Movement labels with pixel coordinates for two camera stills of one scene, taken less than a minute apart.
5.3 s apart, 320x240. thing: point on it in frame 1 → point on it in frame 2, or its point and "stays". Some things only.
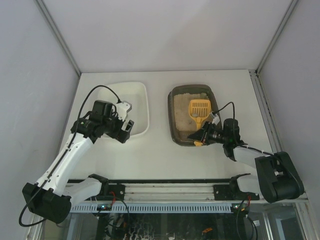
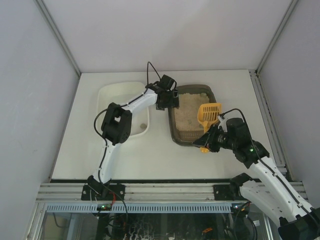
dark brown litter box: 183,125 stays
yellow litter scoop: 199,109 → 207,113
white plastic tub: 136,94 stays
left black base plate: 116,192 stays
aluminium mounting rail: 173,193 stays
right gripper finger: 199,135 → 203,140
